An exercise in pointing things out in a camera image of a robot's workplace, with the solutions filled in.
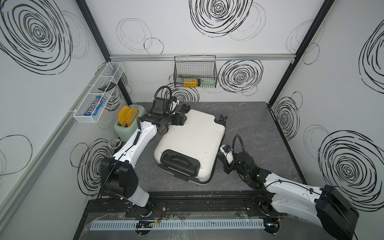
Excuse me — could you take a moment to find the yellow toast slice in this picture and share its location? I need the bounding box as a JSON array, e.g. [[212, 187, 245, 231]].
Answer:
[[126, 106, 139, 127], [118, 105, 130, 126]]

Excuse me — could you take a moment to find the white hard-shell suitcase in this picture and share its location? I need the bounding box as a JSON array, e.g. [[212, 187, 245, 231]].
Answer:
[[154, 110, 228, 185]]

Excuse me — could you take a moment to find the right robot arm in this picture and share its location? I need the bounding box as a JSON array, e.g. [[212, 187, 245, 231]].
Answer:
[[218, 135, 360, 240]]

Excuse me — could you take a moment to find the black remote control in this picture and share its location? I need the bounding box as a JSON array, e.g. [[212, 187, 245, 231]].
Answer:
[[98, 82, 117, 93]]

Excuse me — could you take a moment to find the mint green toaster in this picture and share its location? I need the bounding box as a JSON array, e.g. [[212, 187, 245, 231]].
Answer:
[[114, 105, 146, 142]]

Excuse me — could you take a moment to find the white slotted cable duct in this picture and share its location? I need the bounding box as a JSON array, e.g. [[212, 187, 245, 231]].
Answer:
[[89, 219, 265, 231]]

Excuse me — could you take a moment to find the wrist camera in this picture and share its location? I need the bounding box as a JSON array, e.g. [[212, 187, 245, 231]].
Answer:
[[170, 96, 180, 114], [219, 145, 234, 165]]

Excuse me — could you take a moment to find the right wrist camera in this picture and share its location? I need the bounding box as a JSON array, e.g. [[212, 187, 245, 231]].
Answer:
[[219, 145, 234, 165]]

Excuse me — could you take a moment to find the blue candy packet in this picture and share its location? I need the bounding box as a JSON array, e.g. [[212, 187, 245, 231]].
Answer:
[[84, 96, 106, 116]]

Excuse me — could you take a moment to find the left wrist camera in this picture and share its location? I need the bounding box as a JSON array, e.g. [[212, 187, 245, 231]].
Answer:
[[170, 96, 180, 114]]

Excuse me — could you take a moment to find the yellow toast slice left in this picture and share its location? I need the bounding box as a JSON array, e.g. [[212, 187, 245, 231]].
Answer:
[[118, 105, 130, 126]]

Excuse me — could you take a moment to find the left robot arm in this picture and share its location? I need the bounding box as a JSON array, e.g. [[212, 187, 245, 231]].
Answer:
[[97, 86, 187, 208]]

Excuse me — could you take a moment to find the yellow toast slice right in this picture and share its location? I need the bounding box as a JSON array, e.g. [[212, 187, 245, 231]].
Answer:
[[126, 106, 139, 127]]

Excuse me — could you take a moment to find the black wire wall basket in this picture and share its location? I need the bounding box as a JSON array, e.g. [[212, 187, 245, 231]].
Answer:
[[173, 55, 218, 88]]

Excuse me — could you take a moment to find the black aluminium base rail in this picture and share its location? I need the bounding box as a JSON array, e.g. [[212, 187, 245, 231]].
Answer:
[[85, 190, 328, 220]]

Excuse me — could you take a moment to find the white toaster power cable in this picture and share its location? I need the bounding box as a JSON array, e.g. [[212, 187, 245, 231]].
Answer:
[[108, 137, 123, 150]]

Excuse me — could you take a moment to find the green item in basket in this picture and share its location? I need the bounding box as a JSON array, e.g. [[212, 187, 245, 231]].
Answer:
[[200, 77, 217, 88]]

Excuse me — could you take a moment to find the yellow sponge in basket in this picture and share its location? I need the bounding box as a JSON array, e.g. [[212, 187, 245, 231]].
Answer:
[[183, 78, 200, 88]]

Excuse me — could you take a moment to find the white wire wall shelf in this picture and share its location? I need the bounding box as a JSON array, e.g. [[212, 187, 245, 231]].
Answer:
[[73, 62, 124, 124]]

